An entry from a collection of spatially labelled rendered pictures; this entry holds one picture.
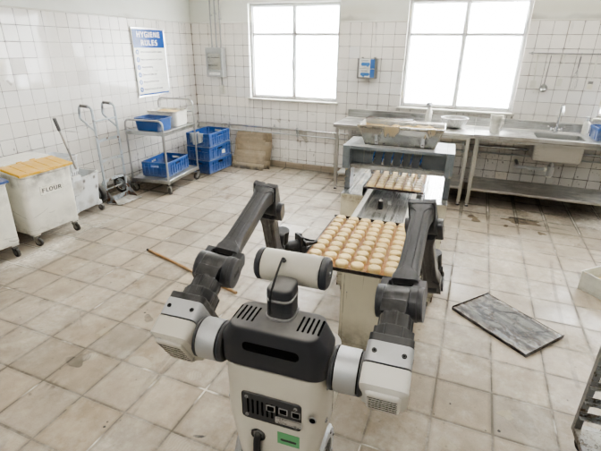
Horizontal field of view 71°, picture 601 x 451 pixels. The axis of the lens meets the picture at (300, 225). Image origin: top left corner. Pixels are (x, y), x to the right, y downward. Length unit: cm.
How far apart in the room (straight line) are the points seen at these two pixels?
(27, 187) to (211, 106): 360
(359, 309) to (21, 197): 323
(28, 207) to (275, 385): 386
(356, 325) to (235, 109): 504
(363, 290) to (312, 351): 164
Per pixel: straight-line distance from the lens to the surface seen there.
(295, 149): 664
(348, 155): 289
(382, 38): 611
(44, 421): 271
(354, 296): 248
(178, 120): 589
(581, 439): 250
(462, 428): 252
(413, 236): 110
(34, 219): 460
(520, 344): 318
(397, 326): 88
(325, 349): 84
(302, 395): 90
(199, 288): 100
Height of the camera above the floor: 178
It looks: 23 degrees down
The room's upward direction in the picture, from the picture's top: 1 degrees clockwise
